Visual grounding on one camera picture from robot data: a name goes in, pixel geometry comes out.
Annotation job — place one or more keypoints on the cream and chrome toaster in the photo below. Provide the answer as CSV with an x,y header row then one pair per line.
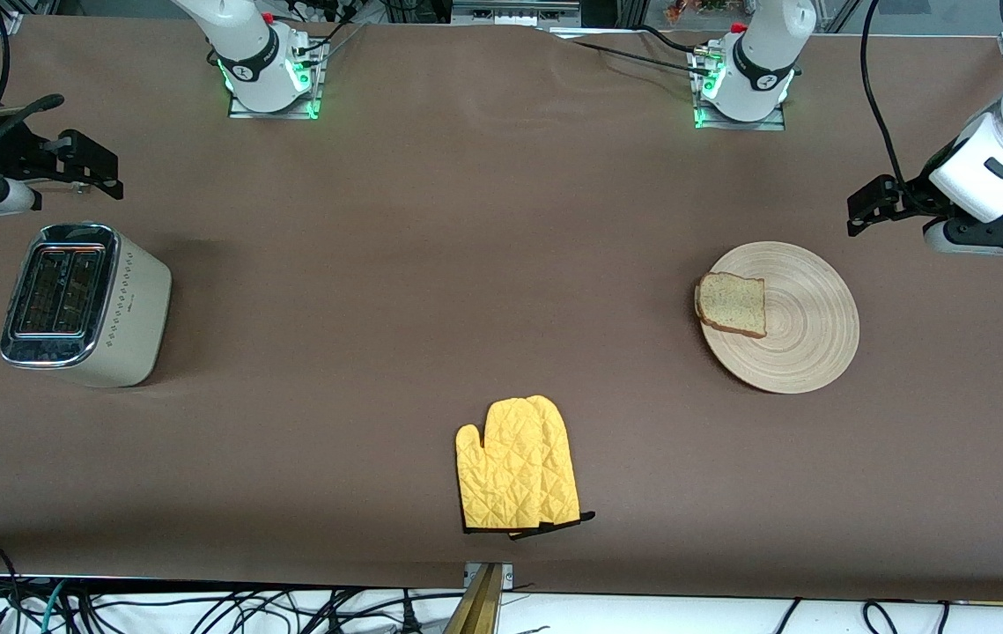
x,y
87,308

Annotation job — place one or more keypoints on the small silver table bracket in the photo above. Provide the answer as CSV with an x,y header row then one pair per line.
x,y
508,574

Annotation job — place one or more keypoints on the round wooden plate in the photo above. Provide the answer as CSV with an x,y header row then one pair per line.
x,y
805,326

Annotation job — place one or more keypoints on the slice of brown bread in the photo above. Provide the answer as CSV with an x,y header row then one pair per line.
x,y
733,304

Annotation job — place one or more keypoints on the yellow quilted oven mitt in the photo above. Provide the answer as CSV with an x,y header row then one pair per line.
x,y
561,467
501,467

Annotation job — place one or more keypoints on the golden metal bar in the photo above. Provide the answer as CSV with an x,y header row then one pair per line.
x,y
476,608

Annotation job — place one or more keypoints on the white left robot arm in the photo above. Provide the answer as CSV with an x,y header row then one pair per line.
x,y
765,53

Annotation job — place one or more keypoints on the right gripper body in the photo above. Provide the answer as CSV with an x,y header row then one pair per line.
x,y
15,151

